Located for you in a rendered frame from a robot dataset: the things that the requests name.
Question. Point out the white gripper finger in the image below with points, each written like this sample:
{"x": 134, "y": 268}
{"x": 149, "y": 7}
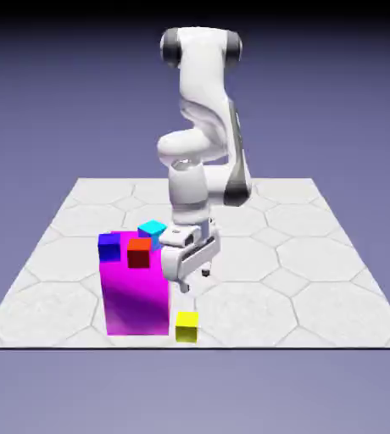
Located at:
{"x": 206, "y": 270}
{"x": 184, "y": 287}

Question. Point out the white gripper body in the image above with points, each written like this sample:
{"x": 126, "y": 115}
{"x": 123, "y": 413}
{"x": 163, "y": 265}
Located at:
{"x": 181, "y": 262}

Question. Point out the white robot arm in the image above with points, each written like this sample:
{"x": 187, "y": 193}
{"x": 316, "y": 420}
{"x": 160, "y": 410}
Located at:
{"x": 201, "y": 101}

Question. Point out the small yellow cube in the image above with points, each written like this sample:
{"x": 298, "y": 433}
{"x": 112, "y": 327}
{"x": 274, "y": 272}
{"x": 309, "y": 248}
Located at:
{"x": 187, "y": 327}

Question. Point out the small red cube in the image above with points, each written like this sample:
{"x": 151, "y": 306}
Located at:
{"x": 139, "y": 252}

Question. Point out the small cyan cube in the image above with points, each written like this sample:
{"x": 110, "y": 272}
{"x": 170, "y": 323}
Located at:
{"x": 152, "y": 229}

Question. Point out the small blue cube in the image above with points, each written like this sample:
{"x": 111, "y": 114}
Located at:
{"x": 108, "y": 247}

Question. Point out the large magenta box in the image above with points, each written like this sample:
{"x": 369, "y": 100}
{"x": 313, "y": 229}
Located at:
{"x": 135, "y": 298}

